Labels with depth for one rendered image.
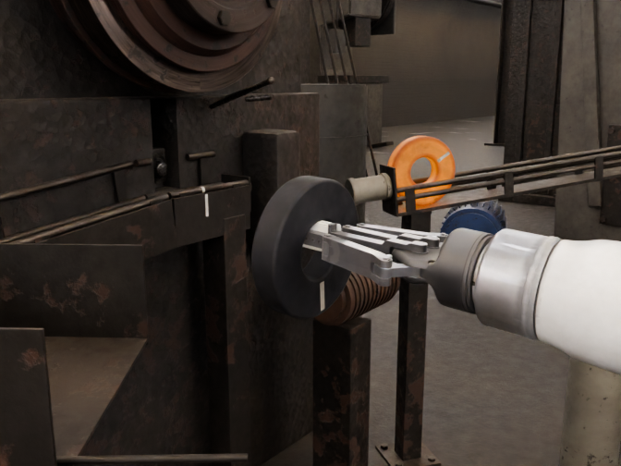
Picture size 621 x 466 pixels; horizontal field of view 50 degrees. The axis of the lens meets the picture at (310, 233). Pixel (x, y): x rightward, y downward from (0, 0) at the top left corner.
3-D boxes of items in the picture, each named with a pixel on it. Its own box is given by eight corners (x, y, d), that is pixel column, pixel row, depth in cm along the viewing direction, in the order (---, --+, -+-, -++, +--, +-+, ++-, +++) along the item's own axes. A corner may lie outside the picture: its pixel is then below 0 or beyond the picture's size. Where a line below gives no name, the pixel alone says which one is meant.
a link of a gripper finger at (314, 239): (346, 251, 69) (329, 257, 66) (307, 241, 71) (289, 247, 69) (347, 237, 68) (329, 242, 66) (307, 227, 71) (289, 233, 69)
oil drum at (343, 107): (252, 227, 417) (249, 81, 397) (310, 213, 463) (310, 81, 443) (330, 241, 382) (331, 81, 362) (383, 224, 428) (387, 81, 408)
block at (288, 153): (240, 242, 143) (237, 129, 137) (264, 236, 149) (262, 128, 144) (278, 251, 136) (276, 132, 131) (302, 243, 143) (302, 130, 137)
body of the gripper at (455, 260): (465, 327, 58) (374, 300, 63) (502, 301, 64) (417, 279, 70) (473, 244, 56) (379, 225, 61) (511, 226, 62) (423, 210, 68)
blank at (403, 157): (408, 217, 151) (415, 220, 148) (372, 163, 146) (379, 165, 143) (460, 176, 153) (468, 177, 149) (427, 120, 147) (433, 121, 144)
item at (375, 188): (345, 203, 147) (343, 177, 146) (383, 197, 149) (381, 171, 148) (355, 208, 141) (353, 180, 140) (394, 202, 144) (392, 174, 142)
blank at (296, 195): (244, 193, 65) (270, 199, 63) (335, 160, 76) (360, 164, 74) (253, 335, 70) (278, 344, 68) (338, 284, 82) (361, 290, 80)
